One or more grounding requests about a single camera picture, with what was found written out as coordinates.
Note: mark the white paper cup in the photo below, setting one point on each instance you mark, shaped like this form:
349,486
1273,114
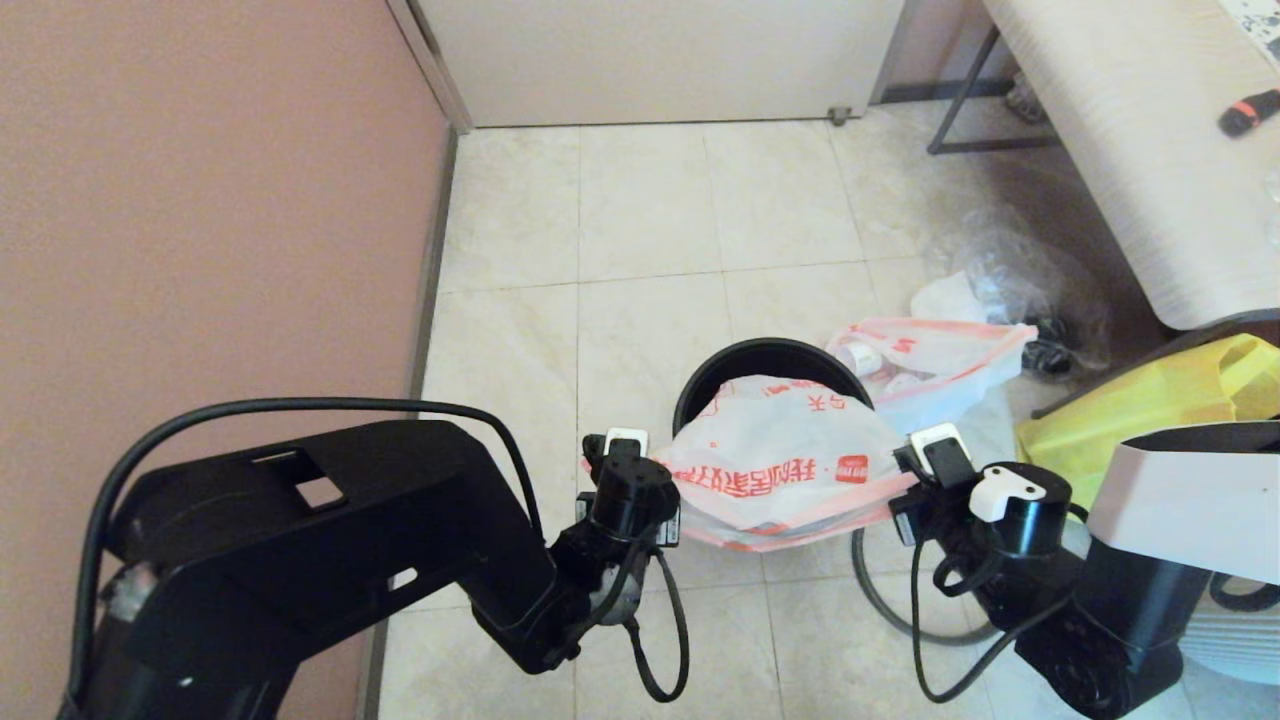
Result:
865,358

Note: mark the grey ribbed rounded object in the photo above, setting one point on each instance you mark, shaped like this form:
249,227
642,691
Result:
1240,640

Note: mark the white red bag with rubbish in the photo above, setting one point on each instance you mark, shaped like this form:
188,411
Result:
960,370

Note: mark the black round trash bin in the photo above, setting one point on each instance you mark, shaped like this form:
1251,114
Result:
750,355

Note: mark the printed paper sheet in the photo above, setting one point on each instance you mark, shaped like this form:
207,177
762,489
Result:
1255,15

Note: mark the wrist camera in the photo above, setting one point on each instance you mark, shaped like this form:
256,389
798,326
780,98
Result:
940,450
627,438

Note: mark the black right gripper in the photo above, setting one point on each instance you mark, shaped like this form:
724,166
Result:
925,510

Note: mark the clear crumpled plastic bag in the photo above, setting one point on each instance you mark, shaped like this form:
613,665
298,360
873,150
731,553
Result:
1010,270

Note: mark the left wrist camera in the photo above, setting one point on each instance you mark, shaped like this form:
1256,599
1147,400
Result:
627,438

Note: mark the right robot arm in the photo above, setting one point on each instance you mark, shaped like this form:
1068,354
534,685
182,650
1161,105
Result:
1180,500

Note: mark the metal door stop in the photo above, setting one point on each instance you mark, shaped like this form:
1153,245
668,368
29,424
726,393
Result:
839,115

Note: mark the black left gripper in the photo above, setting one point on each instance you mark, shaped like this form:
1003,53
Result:
672,525

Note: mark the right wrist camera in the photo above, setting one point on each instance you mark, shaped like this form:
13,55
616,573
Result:
940,450

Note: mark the wood grain table black frame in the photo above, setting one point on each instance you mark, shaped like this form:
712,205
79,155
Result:
1130,150

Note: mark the black tangled item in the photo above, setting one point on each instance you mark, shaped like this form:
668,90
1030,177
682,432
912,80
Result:
1050,352

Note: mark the black orange marker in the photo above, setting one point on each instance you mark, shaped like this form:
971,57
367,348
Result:
1250,113

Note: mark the grey shoe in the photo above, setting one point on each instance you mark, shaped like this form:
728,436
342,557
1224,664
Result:
1022,100

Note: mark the white door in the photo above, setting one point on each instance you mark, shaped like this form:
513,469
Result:
650,60

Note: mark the yellow plastic bag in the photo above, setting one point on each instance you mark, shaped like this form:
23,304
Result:
1130,420

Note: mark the white bag with red print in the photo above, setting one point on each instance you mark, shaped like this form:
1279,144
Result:
780,440

